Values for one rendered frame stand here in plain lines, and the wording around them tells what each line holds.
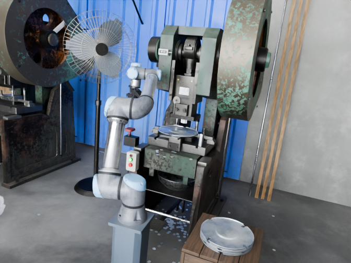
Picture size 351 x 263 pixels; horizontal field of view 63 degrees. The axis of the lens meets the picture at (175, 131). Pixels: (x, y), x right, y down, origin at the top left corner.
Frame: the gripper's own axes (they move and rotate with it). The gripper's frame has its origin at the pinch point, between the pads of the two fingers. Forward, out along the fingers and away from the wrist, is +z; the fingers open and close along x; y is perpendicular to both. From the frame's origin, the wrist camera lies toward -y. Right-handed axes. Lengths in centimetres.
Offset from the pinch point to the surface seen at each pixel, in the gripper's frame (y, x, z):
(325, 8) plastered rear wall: -58, -173, -95
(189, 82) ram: -24.8, -26.1, -25.4
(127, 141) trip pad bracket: 1.9, 4.5, 19.8
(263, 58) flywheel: -67, -44, -47
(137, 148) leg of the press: -6.9, 2.4, 23.5
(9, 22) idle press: 94, 45, -54
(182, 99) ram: -21.3, -24.3, -12.7
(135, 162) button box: -12.9, 9.0, 30.1
